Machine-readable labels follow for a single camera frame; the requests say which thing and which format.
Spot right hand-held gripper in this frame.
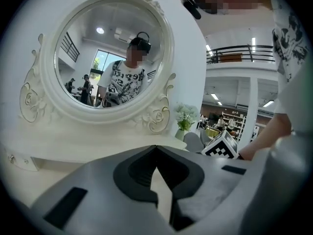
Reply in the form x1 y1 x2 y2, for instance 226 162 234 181
201 130 239 160

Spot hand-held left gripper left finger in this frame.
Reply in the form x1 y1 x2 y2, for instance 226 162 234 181
30 144 177 235

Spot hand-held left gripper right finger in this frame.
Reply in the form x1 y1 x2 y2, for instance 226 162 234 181
156 144 264 233

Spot cream dressing table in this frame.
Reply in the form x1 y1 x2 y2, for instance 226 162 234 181
0 0 189 207

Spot person's right forearm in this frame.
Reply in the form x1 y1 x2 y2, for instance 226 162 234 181
238 111 293 161

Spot oval vanity mirror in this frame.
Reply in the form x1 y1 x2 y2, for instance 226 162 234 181
39 0 176 125

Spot white storage shelf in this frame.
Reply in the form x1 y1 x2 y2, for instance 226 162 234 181
222 111 246 141

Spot grey upholstered chair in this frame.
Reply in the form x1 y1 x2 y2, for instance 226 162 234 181
183 131 209 154

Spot white flowers in green vase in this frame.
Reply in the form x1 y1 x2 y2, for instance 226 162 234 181
174 103 200 141

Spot black balcony railing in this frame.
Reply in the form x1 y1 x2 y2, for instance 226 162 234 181
206 44 276 65

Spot white printed t-shirt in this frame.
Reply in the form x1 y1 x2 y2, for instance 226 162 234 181
270 0 313 133

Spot black head-worn camera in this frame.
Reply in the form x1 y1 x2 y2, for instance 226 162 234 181
181 0 202 21

